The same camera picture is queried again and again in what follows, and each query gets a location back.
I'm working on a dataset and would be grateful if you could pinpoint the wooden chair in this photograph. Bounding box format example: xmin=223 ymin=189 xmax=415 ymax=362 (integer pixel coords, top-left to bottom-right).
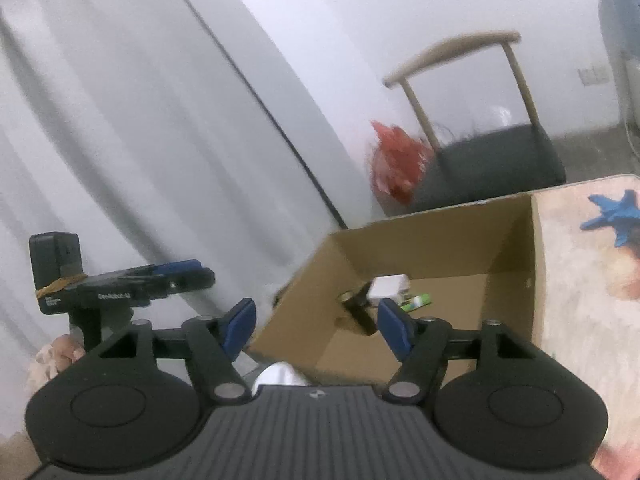
xmin=383 ymin=29 xmax=566 ymax=211

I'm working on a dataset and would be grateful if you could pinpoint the green yellow small tube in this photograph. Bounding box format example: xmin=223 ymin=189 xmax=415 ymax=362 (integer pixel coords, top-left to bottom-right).
xmin=400 ymin=294 xmax=432 ymax=312

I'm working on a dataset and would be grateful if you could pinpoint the black cylinder tube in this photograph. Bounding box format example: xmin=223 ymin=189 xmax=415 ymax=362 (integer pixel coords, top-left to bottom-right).
xmin=337 ymin=292 xmax=378 ymax=336

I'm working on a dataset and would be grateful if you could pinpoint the white plastic bottle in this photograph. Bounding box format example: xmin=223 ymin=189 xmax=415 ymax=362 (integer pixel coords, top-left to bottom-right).
xmin=252 ymin=362 xmax=310 ymax=396

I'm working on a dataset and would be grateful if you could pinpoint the wall socket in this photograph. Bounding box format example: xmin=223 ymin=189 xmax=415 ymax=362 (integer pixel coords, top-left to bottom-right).
xmin=578 ymin=65 xmax=610 ymax=87

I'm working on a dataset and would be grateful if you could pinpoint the brown cardboard box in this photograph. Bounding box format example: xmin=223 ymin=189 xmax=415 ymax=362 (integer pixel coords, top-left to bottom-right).
xmin=250 ymin=195 xmax=537 ymax=384

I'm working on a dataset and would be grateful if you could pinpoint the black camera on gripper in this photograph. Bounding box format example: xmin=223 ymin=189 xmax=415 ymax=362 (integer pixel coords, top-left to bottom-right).
xmin=28 ymin=232 xmax=84 ymax=315

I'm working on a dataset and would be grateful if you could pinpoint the white charger block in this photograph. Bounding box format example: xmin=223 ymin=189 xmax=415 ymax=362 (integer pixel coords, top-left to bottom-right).
xmin=367 ymin=274 xmax=410 ymax=307

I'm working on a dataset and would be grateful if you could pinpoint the red plastic bag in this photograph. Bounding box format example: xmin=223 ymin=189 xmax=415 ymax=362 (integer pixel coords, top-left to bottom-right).
xmin=370 ymin=120 xmax=434 ymax=206

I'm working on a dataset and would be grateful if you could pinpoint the person's left hand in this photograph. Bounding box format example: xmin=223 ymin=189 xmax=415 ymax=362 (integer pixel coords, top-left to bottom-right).
xmin=26 ymin=335 xmax=86 ymax=394

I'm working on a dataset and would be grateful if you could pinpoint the white water dispenser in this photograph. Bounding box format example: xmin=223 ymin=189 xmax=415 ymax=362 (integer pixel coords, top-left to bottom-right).
xmin=620 ymin=51 xmax=640 ymax=131

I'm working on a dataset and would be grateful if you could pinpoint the white grey curtain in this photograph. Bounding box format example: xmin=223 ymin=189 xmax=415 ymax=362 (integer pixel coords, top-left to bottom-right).
xmin=1 ymin=0 xmax=381 ymax=437

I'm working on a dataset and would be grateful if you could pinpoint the black cable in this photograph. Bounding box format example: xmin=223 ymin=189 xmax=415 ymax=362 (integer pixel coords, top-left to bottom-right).
xmin=152 ymin=0 xmax=350 ymax=231

